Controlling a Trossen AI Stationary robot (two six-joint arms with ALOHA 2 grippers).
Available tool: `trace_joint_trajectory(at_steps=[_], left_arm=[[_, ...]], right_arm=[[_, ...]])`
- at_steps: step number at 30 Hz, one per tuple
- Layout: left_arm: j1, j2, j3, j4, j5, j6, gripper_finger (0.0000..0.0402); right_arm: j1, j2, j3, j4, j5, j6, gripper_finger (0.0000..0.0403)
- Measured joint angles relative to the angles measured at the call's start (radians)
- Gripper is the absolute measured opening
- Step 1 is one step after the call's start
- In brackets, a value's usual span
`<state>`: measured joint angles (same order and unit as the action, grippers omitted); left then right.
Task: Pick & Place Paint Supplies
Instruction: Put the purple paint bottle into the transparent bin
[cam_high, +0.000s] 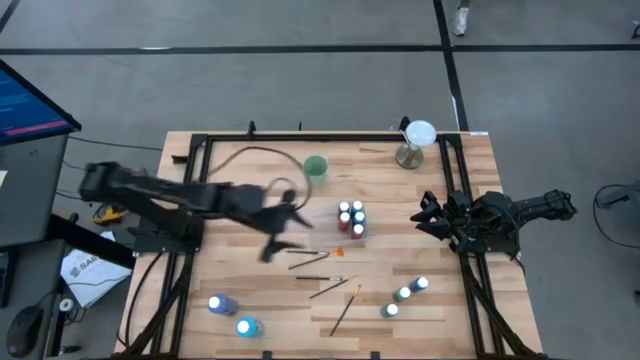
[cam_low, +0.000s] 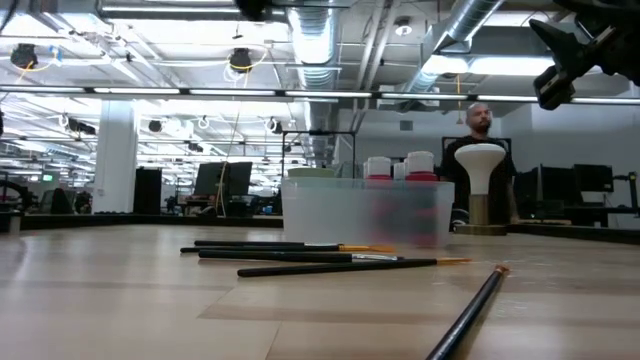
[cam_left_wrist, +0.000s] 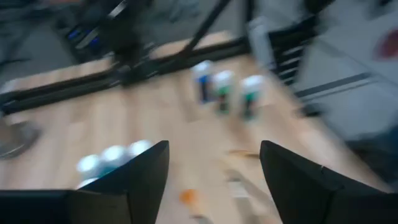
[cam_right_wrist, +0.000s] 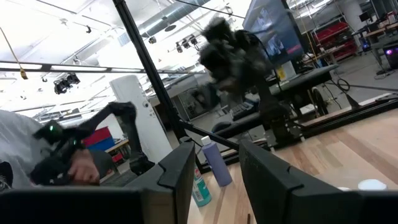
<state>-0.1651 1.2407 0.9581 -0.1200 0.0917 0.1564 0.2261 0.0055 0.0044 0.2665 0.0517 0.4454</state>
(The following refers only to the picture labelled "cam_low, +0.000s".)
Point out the small white-capped paint bottle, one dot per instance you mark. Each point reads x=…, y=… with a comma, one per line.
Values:
x=399, y=170

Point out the black paintbrush orange fan bristles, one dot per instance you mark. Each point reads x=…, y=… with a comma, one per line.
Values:
x=275, y=248

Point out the black metal stand frame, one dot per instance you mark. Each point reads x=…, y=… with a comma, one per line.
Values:
x=320, y=132

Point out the black office chair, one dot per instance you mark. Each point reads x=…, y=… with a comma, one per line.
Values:
x=60, y=202

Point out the white column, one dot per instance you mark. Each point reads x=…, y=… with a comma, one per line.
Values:
x=115, y=160

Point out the black paintbrush silver ferrule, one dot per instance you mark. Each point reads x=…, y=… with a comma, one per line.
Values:
x=275, y=256

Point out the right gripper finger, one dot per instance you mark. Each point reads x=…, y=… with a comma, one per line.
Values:
x=562, y=45

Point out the short black paintbrush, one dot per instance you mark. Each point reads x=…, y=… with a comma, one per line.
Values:
x=250, y=243

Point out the round ceiling sensor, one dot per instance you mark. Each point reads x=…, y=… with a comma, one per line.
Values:
x=403, y=27

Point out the black cabinet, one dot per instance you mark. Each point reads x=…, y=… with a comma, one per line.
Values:
x=147, y=192

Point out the black rail with light strips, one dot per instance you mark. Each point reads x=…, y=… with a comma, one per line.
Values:
x=325, y=94

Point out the clear plastic bin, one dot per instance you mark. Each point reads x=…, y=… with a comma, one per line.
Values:
x=325, y=215

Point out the black ceiling-mounted device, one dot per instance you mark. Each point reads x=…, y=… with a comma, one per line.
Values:
x=240, y=59
x=24, y=55

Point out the white mushroom lamp brass base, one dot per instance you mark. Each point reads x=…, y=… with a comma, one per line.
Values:
x=480, y=160

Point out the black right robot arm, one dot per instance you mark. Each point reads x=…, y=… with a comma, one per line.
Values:
x=625, y=30

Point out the black computer monitor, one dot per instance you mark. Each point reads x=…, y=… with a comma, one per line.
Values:
x=550, y=190
x=212, y=177
x=241, y=177
x=592, y=177

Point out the silver round air duct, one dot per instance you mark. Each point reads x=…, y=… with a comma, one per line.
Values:
x=470, y=17
x=314, y=45

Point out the small red paint bottle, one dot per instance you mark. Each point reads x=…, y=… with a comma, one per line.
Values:
x=420, y=162

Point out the person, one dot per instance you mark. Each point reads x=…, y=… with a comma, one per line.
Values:
x=479, y=120

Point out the green exit sign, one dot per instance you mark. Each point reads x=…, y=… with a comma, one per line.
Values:
x=48, y=177

